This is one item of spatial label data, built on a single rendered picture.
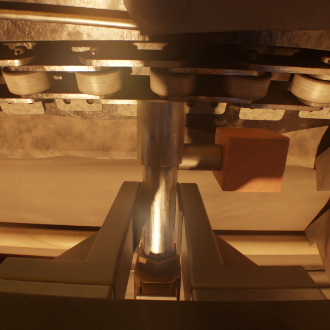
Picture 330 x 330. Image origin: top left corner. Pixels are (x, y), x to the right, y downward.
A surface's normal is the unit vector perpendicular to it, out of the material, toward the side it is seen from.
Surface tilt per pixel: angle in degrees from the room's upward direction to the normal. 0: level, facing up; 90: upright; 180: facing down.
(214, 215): 0
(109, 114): 0
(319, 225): 90
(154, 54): 90
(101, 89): 15
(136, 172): 0
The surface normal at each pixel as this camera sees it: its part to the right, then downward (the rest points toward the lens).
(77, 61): 0.02, -0.74
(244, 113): -0.01, 0.66
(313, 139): -0.11, 0.28
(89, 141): 0.03, -0.12
